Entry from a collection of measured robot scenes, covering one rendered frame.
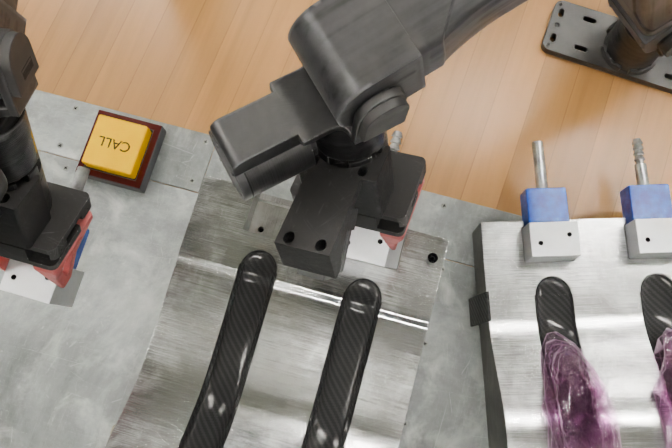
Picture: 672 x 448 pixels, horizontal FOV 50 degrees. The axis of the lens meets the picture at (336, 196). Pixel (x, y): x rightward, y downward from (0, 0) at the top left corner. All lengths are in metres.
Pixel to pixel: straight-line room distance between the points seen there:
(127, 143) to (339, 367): 0.35
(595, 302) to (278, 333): 0.33
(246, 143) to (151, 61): 0.45
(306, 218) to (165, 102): 0.41
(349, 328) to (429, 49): 0.35
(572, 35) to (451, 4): 0.49
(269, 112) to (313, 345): 0.30
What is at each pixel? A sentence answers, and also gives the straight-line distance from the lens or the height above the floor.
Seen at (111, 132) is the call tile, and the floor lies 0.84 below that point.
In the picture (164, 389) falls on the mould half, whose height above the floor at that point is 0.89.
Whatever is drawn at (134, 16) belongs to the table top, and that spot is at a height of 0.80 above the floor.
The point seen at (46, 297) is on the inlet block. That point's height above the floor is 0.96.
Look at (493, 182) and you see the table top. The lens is 0.85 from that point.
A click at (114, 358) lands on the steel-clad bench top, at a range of 0.84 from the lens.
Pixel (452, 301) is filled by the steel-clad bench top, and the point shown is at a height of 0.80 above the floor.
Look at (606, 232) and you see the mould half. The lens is 0.81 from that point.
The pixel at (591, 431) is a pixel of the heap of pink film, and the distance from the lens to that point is 0.72.
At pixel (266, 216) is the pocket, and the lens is 0.76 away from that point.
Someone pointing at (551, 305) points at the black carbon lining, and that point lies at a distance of 0.79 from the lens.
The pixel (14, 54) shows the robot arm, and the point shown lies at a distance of 0.51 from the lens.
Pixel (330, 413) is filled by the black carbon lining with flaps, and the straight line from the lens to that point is 0.72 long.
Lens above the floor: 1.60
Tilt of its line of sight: 75 degrees down
